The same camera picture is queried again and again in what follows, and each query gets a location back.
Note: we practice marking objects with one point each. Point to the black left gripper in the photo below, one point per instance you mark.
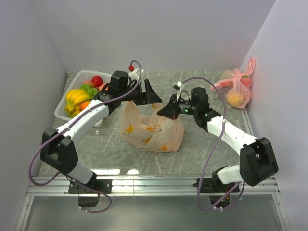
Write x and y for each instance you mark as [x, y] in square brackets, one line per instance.
[149, 96]

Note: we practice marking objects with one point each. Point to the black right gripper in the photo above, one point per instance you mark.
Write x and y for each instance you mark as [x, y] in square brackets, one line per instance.
[171, 110]

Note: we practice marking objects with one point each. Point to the translucent orange plastic bag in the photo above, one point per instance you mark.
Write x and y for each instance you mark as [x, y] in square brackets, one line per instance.
[150, 133]

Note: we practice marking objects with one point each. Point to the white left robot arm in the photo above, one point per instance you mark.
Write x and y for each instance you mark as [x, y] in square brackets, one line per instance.
[59, 146]

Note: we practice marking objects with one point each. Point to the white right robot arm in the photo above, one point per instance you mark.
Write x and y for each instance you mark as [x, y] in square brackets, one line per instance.
[257, 158]

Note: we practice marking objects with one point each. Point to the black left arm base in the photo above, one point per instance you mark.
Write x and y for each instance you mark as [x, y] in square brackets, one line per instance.
[90, 193]

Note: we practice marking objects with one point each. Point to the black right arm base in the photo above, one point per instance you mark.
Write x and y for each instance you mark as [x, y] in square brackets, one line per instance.
[209, 186]

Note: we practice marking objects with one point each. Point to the fake peach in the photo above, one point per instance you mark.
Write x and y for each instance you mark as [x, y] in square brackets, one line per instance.
[104, 86]

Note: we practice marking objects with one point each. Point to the fake red apple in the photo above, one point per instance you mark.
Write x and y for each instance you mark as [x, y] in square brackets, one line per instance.
[96, 81]

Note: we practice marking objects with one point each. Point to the fake green grape bunch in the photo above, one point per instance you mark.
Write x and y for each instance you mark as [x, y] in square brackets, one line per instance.
[89, 89]

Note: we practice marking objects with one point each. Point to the fake mango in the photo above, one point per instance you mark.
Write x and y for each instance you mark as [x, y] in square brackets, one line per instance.
[84, 105]

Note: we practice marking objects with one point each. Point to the pink tied fruit bag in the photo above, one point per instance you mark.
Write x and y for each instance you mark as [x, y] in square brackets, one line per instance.
[235, 85]

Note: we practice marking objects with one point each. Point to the fake yellow banana bunch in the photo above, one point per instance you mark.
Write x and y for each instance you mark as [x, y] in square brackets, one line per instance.
[74, 98]

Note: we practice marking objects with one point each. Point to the white plastic fruit basket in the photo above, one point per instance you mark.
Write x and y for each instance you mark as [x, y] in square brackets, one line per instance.
[74, 82]

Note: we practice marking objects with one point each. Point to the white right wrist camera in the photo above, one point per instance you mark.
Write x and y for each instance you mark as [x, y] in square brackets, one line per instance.
[178, 86]

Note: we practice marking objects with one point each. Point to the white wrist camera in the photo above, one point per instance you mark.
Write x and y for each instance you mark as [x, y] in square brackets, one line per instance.
[135, 74]
[178, 86]

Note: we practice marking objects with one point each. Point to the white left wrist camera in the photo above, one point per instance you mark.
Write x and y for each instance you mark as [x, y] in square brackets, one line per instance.
[135, 74]

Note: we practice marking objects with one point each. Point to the aluminium table edge rail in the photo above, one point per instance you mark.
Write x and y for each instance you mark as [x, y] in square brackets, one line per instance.
[152, 203]

